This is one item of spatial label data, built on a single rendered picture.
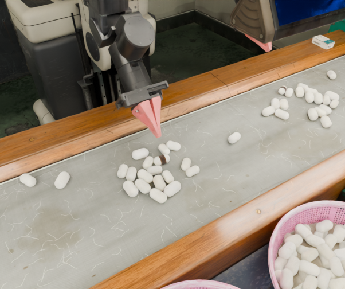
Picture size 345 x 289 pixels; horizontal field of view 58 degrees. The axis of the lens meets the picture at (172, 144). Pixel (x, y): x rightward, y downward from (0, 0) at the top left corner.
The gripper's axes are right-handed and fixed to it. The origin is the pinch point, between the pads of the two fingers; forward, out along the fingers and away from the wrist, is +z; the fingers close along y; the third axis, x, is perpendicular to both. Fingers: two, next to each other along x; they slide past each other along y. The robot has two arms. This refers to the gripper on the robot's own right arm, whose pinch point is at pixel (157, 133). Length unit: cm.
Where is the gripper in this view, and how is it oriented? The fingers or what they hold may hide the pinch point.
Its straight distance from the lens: 63.1
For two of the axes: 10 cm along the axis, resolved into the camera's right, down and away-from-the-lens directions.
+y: 8.6, -3.4, 3.8
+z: 3.8, 9.2, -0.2
